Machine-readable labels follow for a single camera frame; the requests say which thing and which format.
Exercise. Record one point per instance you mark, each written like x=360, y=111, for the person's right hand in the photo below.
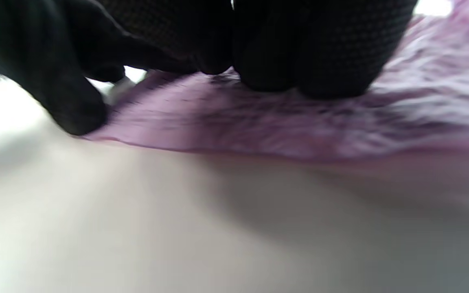
x=299, y=40

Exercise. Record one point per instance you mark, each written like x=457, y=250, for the pink invoice paper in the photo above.
x=259, y=122

